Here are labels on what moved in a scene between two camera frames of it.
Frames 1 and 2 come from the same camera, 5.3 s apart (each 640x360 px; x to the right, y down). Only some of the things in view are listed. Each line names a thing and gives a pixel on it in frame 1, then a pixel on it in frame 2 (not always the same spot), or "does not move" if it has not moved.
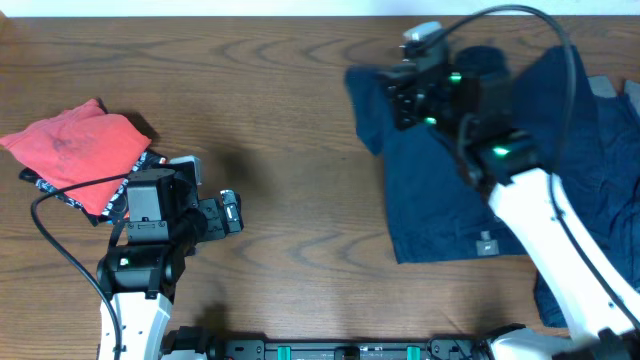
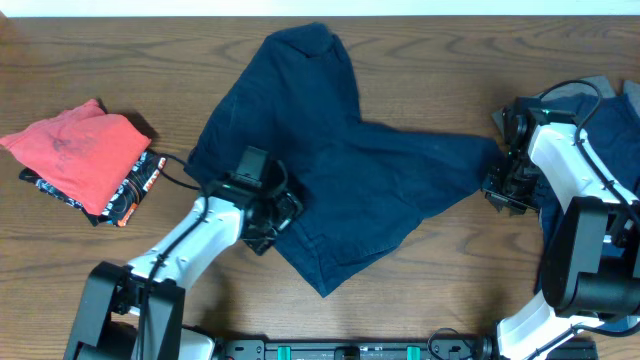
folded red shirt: (81, 144) does not move
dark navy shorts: (441, 206) → (362, 183)
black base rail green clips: (194, 347) does not move
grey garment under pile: (602, 86) does not move
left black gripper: (217, 227) → (289, 206)
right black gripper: (405, 94) → (517, 206)
